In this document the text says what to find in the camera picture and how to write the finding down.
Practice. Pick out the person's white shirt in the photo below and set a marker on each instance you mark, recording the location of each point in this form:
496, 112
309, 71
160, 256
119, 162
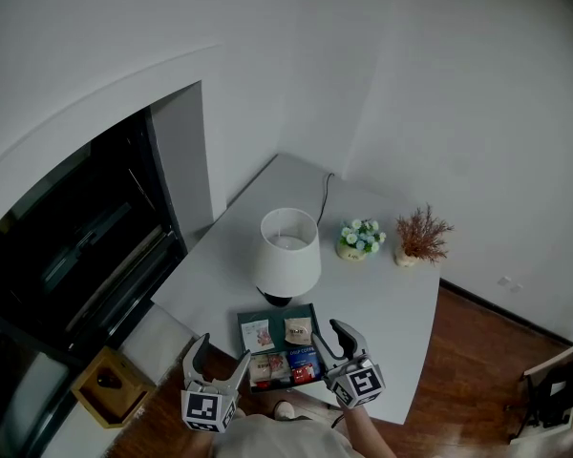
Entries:
277, 439

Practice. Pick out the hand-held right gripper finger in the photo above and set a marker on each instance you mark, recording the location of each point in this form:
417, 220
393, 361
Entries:
325, 358
357, 341

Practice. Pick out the person's right forearm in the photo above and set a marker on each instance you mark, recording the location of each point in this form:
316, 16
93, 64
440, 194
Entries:
367, 432

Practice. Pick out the person's white shoe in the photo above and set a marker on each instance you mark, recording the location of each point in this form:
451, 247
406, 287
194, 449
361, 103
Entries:
284, 409

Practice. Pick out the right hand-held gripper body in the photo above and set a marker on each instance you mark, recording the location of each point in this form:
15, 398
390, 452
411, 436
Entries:
358, 382

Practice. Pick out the black window frame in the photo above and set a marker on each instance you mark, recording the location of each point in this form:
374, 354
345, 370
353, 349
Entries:
76, 241

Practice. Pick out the yellow wooden box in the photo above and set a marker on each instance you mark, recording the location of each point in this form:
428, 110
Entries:
88, 401

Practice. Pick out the potted white flowers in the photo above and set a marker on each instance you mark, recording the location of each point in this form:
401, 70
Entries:
362, 236

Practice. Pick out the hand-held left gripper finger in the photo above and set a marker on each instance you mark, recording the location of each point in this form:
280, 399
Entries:
239, 372
191, 360

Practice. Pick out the dark brown object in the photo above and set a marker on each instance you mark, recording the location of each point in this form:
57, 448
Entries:
109, 380

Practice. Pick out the white wall socket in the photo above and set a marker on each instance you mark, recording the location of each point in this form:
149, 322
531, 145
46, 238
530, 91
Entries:
516, 287
504, 280

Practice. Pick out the white table lamp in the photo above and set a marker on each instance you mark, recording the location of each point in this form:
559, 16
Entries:
286, 260

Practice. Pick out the blue coffee packet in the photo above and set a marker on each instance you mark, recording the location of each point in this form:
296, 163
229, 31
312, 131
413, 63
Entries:
303, 358

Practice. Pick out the potted brown dried plant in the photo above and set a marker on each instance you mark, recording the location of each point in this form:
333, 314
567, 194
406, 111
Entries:
422, 234

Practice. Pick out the dark green storage box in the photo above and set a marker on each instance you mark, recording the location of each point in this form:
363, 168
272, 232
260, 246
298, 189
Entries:
278, 332

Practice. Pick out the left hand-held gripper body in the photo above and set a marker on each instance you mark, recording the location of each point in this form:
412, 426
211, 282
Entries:
203, 406

